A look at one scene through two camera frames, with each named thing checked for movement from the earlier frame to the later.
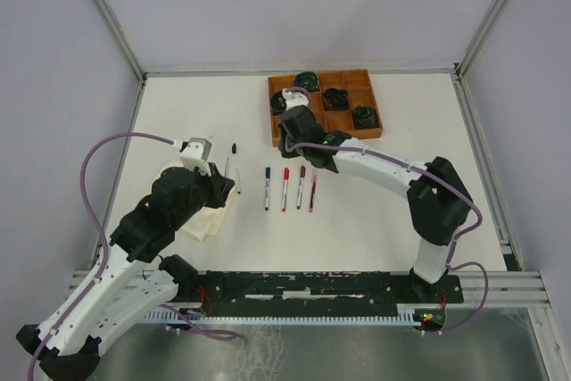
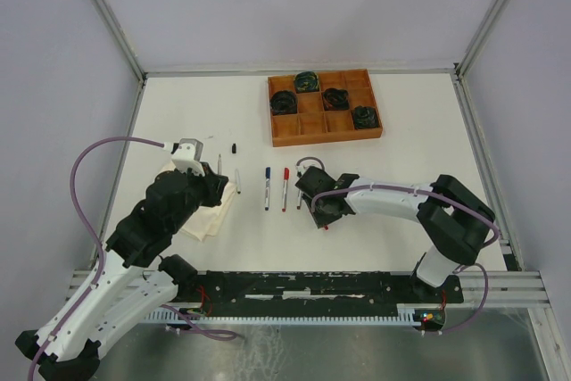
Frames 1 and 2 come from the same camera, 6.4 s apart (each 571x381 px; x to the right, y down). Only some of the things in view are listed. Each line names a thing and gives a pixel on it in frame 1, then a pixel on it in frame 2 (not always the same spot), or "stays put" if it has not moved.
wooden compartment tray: x=343 y=100 stays put
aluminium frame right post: x=492 y=15 stays put
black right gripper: x=282 y=145 to x=320 y=219
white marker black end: x=237 y=178 stays put
